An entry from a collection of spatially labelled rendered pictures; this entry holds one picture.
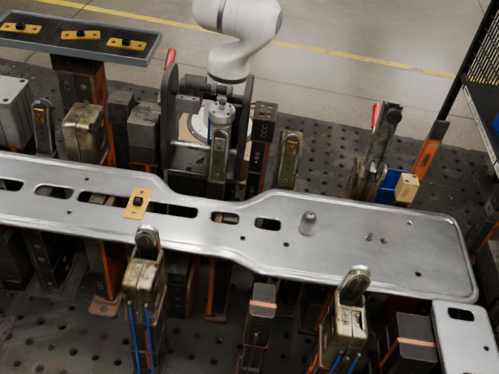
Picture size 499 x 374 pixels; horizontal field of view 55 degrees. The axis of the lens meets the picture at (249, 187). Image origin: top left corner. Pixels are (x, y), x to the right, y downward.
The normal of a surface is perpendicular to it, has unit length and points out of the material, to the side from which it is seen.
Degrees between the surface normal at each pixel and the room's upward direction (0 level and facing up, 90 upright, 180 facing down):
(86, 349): 0
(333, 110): 0
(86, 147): 90
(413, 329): 0
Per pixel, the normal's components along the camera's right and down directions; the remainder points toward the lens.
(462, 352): 0.11, -0.71
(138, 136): -0.11, 0.69
